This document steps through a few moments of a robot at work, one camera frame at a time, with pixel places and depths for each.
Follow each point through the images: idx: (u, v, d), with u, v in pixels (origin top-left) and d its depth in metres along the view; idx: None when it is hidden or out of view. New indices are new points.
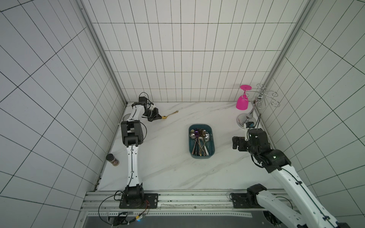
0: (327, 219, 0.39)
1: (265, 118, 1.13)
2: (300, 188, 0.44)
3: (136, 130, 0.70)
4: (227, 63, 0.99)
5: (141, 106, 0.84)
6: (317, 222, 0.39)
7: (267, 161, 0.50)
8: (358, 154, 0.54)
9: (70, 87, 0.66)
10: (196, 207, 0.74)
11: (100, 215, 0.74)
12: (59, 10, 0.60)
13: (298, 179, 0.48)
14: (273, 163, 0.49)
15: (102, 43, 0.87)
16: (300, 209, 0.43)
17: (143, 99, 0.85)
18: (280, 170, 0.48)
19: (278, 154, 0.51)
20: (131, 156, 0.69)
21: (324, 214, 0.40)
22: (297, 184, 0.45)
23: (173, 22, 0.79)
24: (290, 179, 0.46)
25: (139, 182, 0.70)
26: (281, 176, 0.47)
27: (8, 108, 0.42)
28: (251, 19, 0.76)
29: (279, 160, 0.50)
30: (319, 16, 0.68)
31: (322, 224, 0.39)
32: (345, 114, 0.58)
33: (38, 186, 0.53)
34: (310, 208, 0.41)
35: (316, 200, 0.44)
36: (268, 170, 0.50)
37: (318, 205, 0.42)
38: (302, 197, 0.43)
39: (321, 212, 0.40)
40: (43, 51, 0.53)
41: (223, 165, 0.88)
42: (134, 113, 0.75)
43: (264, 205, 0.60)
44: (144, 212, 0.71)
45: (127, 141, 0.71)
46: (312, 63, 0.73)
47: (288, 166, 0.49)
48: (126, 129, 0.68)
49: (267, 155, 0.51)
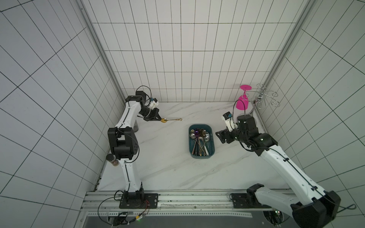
0: (315, 189, 0.41)
1: (265, 118, 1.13)
2: (288, 165, 0.46)
3: (128, 140, 0.55)
4: (227, 63, 0.99)
5: (136, 104, 0.67)
6: (306, 193, 0.40)
7: (256, 145, 0.51)
8: (358, 155, 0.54)
9: (70, 86, 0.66)
10: (196, 207, 0.74)
11: (100, 215, 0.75)
12: (58, 9, 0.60)
13: (285, 156, 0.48)
14: (262, 147, 0.51)
15: (102, 42, 0.87)
16: (289, 185, 0.45)
17: (138, 97, 0.68)
18: (268, 150, 0.50)
19: (265, 136, 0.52)
20: (125, 167, 0.60)
21: (312, 185, 0.42)
22: (284, 161, 0.47)
23: (173, 22, 0.79)
24: (277, 158, 0.48)
25: (138, 188, 0.67)
26: (270, 156, 0.49)
27: (8, 108, 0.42)
28: (251, 19, 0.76)
29: (267, 142, 0.52)
30: (320, 16, 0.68)
31: (312, 195, 0.40)
32: (345, 114, 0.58)
33: (38, 186, 0.52)
34: (298, 181, 0.43)
35: (303, 173, 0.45)
36: (257, 152, 0.52)
37: (306, 178, 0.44)
38: (291, 172, 0.44)
39: (308, 183, 0.42)
40: (43, 51, 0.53)
41: (223, 165, 0.88)
42: (127, 115, 0.60)
43: (264, 201, 0.60)
44: (144, 212, 0.71)
45: (117, 153, 0.58)
46: (312, 63, 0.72)
47: (276, 146, 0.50)
48: (115, 138, 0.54)
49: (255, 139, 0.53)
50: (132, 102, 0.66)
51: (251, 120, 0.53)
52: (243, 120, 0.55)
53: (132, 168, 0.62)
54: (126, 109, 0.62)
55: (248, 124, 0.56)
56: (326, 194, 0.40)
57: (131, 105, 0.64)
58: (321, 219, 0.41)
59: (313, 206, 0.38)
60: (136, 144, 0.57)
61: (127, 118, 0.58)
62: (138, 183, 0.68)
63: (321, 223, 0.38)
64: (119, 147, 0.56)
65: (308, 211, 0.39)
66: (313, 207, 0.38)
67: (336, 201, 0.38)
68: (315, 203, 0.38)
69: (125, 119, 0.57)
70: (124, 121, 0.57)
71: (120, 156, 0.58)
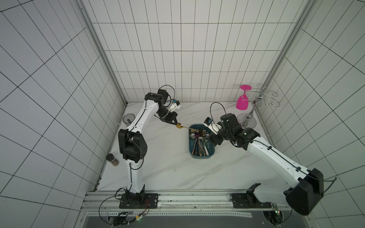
0: (299, 169, 0.43)
1: (265, 118, 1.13)
2: (272, 152, 0.49)
3: (137, 146, 0.52)
4: (227, 63, 0.99)
5: (153, 105, 0.63)
6: (292, 175, 0.42)
7: (241, 139, 0.54)
8: (358, 155, 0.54)
9: (70, 86, 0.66)
10: (196, 207, 0.74)
11: (100, 215, 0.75)
12: (58, 9, 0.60)
13: (268, 145, 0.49)
14: (247, 140, 0.53)
15: (102, 42, 0.87)
16: (276, 171, 0.47)
17: (158, 97, 0.65)
18: (252, 142, 0.53)
19: (248, 130, 0.57)
20: (129, 168, 0.59)
21: (296, 166, 0.44)
22: (268, 149, 0.50)
23: (173, 22, 0.79)
24: (261, 147, 0.51)
25: (139, 190, 0.67)
26: (254, 147, 0.51)
27: (8, 108, 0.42)
28: (251, 19, 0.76)
29: (250, 135, 0.55)
30: (320, 16, 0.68)
31: (297, 176, 0.42)
32: (345, 114, 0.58)
33: (38, 186, 0.52)
34: (283, 166, 0.45)
35: (287, 157, 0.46)
36: (244, 147, 0.54)
37: (289, 161, 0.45)
38: (275, 158, 0.47)
39: (292, 166, 0.44)
40: (43, 51, 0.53)
41: (223, 164, 0.88)
42: (142, 116, 0.57)
43: (262, 197, 0.61)
44: (144, 212, 0.71)
45: (125, 154, 0.58)
46: (312, 63, 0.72)
47: (259, 137, 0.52)
48: (124, 140, 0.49)
49: (240, 134, 0.56)
50: (150, 101, 0.62)
51: (233, 118, 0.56)
52: (225, 119, 0.59)
53: (136, 171, 0.62)
54: (141, 109, 0.59)
55: (230, 122, 0.60)
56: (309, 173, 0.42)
57: (149, 106, 0.61)
58: (310, 198, 0.43)
59: (301, 186, 0.40)
60: (145, 148, 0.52)
61: (140, 121, 0.56)
62: (140, 184, 0.67)
63: (312, 202, 0.43)
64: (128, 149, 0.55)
65: (298, 192, 0.40)
66: (301, 187, 0.39)
67: (319, 176, 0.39)
68: (302, 183, 0.40)
69: (137, 121, 0.55)
70: (137, 125, 0.54)
71: (127, 157, 0.58)
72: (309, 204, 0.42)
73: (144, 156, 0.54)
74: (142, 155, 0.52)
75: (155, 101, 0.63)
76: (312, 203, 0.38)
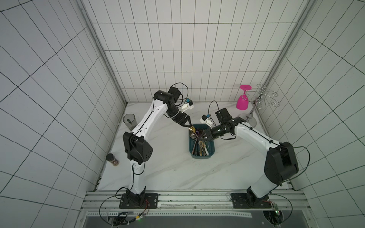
0: (272, 142, 0.50)
1: (265, 118, 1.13)
2: (252, 131, 0.57)
3: (140, 149, 0.51)
4: (227, 63, 0.97)
5: (161, 107, 0.58)
6: (264, 145, 0.49)
7: (229, 126, 0.63)
8: (358, 154, 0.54)
9: (70, 87, 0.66)
10: (196, 207, 0.74)
11: (101, 215, 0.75)
12: (59, 9, 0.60)
13: (249, 126, 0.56)
14: (233, 125, 0.62)
15: (102, 43, 0.87)
16: (255, 147, 0.53)
17: (167, 96, 0.59)
18: (237, 126, 0.61)
19: (237, 120, 0.65)
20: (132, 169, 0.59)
21: (270, 139, 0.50)
22: (250, 129, 0.58)
23: (173, 22, 0.79)
24: (244, 128, 0.59)
25: (139, 191, 0.66)
26: (240, 129, 0.59)
27: (7, 108, 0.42)
28: (251, 19, 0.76)
29: (235, 121, 0.64)
30: (320, 16, 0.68)
31: (268, 146, 0.49)
32: (345, 114, 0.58)
33: (38, 186, 0.52)
34: (258, 139, 0.52)
35: (264, 134, 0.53)
36: (233, 132, 0.63)
37: (265, 136, 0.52)
38: (254, 136, 0.54)
39: (266, 139, 0.52)
40: (43, 52, 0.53)
41: (223, 165, 0.88)
42: (148, 118, 0.55)
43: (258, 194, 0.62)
44: (144, 212, 0.71)
45: (129, 154, 0.57)
46: (312, 63, 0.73)
47: (244, 122, 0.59)
48: (128, 142, 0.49)
49: (228, 120, 0.66)
50: (158, 101, 0.58)
51: (223, 109, 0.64)
52: (216, 111, 0.72)
53: (138, 175, 0.62)
54: (148, 109, 0.56)
55: (221, 112, 0.71)
56: (280, 144, 0.48)
57: (157, 107, 0.57)
58: (280, 164, 0.49)
59: (271, 154, 0.46)
60: (148, 152, 0.58)
61: (146, 124, 0.53)
62: (140, 185, 0.66)
63: (283, 170, 0.47)
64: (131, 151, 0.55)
65: (271, 160, 0.46)
66: (270, 153, 0.46)
67: (288, 146, 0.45)
68: (272, 151, 0.47)
69: (142, 123, 0.53)
70: (142, 128, 0.53)
71: (130, 157, 0.57)
72: (279, 169, 0.47)
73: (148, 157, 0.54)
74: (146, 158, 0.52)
75: (163, 101, 0.58)
76: (283, 169, 0.48)
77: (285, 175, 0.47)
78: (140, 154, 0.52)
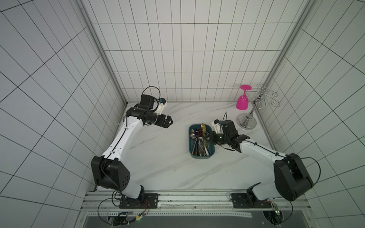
0: (278, 154, 0.49)
1: (265, 118, 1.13)
2: (256, 146, 0.56)
3: (114, 175, 0.42)
4: (227, 63, 0.97)
5: (136, 123, 0.54)
6: (270, 159, 0.48)
7: (235, 143, 0.64)
8: (358, 154, 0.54)
9: (70, 86, 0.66)
10: (196, 207, 0.74)
11: (100, 215, 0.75)
12: (59, 10, 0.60)
13: (254, 141, 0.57)
14: (238, 142, 0.63)
15: (102, 43, 0.87)
16: (262, 160, 0.52)
17: (141, 112, 0.56)
18: (243, 143, 0.61)
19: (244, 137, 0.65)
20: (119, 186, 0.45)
21: (275, 153, 0.50)
22: (254, 145, 0.58)
23: (173, 22, 0.79)
24: (248, 144, 0.59)
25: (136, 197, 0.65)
26: (244, 146, 0.59)
27: (8, 108, 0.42)
28: (251, 19, 0.78)
29: (240, 137, 0.65)
30: (320, 15, 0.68)
31: (274, 159, 0.48)
32: (345, 114, 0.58)
33: (38, 186, 0.52)
34: (264, 153, 0.52)
35: (269, 148, 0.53)
36: (239, 150, 0.63)
37: (270, 149, 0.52)
38: (258, 149, 0.54)
39: (272, 152, 0.51)
40: (43, 51, 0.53)
41: (223, 164, 0.88)
42: (121, 138, 0.48)
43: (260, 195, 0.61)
44: (144, 212, 0.71)
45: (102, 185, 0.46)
46: (312, 63, 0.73)
47: (249, 139, 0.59)
48: (99, 170, 0.46)
49: (234, 138, 0.67)
50: (132, 118, 0.54)
51: (231, 124, 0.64)
52: (224, 124, 0.69)
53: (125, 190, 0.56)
54: (122, 128, 0.51)
55: (228, 127, 0.69)
56: (287, 156, 0.47)
57: (130, 124, 0.52)
58: (289, 176, 0.47)
59: (277, 166, 0.45)
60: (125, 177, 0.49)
61: (119, 144, 0.46)
62: (136, 191, 0.65)
63: (294, 185, 0.44)
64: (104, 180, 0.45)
65: (280, 174, 0.44)
66: (277, 166, 0.45)
67: (295, 158, 0.46)
68: (279, 163, 0.45)
69: (115, 144, 0.46)
70: (115, 149, 0.45)
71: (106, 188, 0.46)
72: (291, 184, 0.44)
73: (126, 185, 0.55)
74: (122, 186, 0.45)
75: (138, 118, 0.54)
76: (295, 183, 0.45)
77: (298, 189, 0.44)
78: (115, 180, 0.43)
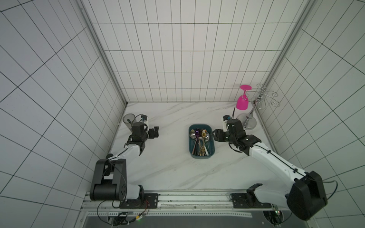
0: (296, 171, 0.45)
1: (265, 118, 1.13)
2: (270, 156, 0.51)
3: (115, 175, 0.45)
4: (227, 63, 0.97)
5: (135, 147, 0.64)
6: (288, 175, 0.44)
7: (243, 145, 0.58)
8: (358, 154, 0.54)
9: (70, 86, 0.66)
10: (196, 207, 0.74)
11: (100, 215, 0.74)
12: (58, 9, 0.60)
13: (267, 148, 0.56)
14: (247, 146, 0.57)
15: (102, 42, 0.87)
16: (277, 173, 0.48)
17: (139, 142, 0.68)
18: (252, 147, 0.56)
19: (252, 138, 0.60)
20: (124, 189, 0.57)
21: (293, 168, 0.46)
22: (267, 153, 0.52)
23: (173, 22, 0.79)
24: (261, 151, 0.53)
25: (136, 195, 0.65)
26: (256, 151, 0.54)
27: (8, 108, 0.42)
28: (251, 19, 0.78)
29: (251, 140, 0.59)
30: (320, 16, 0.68)
31: (293, 176, 0.43)
32: (345, 114, 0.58)
33: (38, 186, 0.52)
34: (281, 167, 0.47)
35: (286, 161, 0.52)
36: (246, 153, 0.58)
37: (288, 164, 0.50)
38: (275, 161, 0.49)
39: (290, 167, 0.46)
40: (43, 51, 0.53)
41: (223, 164, 0.88)
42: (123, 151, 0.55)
43: (263, 197, 0.60)
44: (144, 212, 0.71)
45: (99, 193, 0.43)
46: (312, 63, 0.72)
47: (260, 143, 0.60)
48: (101, 173, 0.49)
49: (242, 140, 0.60)
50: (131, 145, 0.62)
51: (237, 124, 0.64)
52: (230, 124, 0.63)
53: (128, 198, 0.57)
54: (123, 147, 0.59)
55: (235, 127, 0.63)
56: (307, 175, 0.43)
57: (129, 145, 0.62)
58: (308, 198, 0.43)
59: (297, 186, 0.41)
60: (124, 184, 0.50)
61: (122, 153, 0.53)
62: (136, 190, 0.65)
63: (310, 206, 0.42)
64: (103, 185, 0.44)
65: (297, 194, 0.40)
66: (296, 186, 0.41)
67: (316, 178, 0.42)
68: (298, 183, 0.41)
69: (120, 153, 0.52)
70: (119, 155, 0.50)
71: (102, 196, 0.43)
72: (308, 206, 0.42)
73: (122, 195, 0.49)
74: (120, 192, 0.46)
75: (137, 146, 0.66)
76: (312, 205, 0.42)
77: (313, 210, 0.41)
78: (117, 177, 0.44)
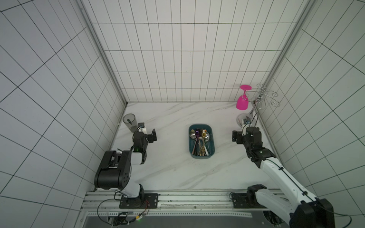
0: (306, 194, 0.43)
1: (265, 118, 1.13)
2: (281, 173, 0.50)
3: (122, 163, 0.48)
4: (227, 63, 0.97)
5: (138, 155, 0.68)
6: (295, 196, 0.43)
7: (255, 157, 0.58)
8: (358, 154, 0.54)
9: (70, 86, 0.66)
10: (196, 207, 0.74)
11: (100, 215, 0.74)
12: (58, 10, 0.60)
13: (280, 166, 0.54)
14: (260, 158, 0.57)
15: (102, 43, 0.87)
16: (284, 192, 0.47)
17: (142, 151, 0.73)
18: (265, 160, 0.56)
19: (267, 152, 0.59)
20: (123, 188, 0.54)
21: (303, 190, 0.44)
22: (279, 169, 0.51)
23: (173, 22, 0.79)
24: (273, 166, 0.53)
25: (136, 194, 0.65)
26: (266, 164, 0.54)
27: (8, 108, 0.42)
28: (251, 19, 0.78)
29: (265, 155, 0.58)
30: (320, 16, 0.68)
31: (301, 198, 0.42)
32: (345, 114, 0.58)
33: (38, 186, 0.52)
34: (289, 186, 0.46)
35: (298, 181, 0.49)
36: (258, 165, 0.57)
37: (298, 185, 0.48)
38: (284, 179, 0.48)
39: (300, 189, 0.45)
40: (43, 51, 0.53)
41: (223, 164, 0.88)
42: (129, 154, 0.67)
43: (262, 201, 0.60)
44: (144, 212, 0.71)
45: (101, 179, 0.45)
46: (312, 63, 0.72)
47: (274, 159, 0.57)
48: (108, 161, 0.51)
49: (257, 152, 0.60)
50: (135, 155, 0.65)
51: (257, 135, 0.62)
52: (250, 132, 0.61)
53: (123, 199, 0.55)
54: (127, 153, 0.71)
55: (255, 137, 0.62)
56: (317, 200, 0.41)
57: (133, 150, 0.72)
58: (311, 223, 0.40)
59: (302, 208, 0.40)
60: (127, 173, 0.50)
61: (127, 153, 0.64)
62: (136, 190, 0.66)
63: None
64: (107, 172, 0.46)
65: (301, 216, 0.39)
66: (301, 208, 0.40)
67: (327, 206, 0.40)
68: (304, 206, 0.40)
69: None
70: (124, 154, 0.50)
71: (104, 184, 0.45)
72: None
73: (123, 183, 0.48)
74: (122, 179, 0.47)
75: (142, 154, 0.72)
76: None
77: None
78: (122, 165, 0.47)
